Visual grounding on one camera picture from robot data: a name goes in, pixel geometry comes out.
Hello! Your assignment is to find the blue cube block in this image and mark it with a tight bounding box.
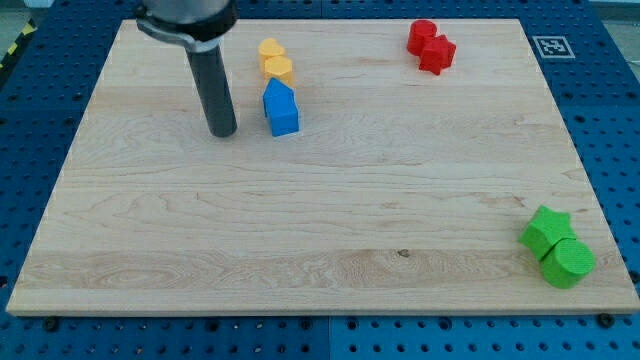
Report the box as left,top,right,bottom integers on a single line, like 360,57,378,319
266,95,300,137

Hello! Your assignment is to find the light wooden board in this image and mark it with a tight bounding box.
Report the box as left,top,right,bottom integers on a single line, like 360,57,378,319
7,19,639,317

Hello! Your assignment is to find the yellow hexagon block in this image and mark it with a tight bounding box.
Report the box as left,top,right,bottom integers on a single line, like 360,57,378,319
264,56,295,87

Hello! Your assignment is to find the yellow heart block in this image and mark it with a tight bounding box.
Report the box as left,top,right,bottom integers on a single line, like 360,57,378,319
257,38,286,72

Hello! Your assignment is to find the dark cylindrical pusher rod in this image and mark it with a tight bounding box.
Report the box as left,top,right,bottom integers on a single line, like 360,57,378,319
187,46,237,138

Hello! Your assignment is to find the red star block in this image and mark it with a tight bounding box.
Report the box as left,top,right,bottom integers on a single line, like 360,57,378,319
418,35,457,75

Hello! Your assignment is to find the red cylinder block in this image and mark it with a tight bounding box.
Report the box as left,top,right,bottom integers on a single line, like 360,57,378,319
406,19,438,56

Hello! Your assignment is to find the green star block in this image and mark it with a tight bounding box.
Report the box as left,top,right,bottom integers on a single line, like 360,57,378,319
518,205,577,261

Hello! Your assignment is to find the green cylinder block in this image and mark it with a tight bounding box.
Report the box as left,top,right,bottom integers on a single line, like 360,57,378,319
540,239,596,289

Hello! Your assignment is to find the white fiducial marker tag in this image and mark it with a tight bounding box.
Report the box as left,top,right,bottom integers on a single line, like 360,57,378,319
532,35,575,59

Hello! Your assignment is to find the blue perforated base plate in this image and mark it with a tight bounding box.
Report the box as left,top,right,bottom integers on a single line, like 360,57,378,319
1,1,639,359

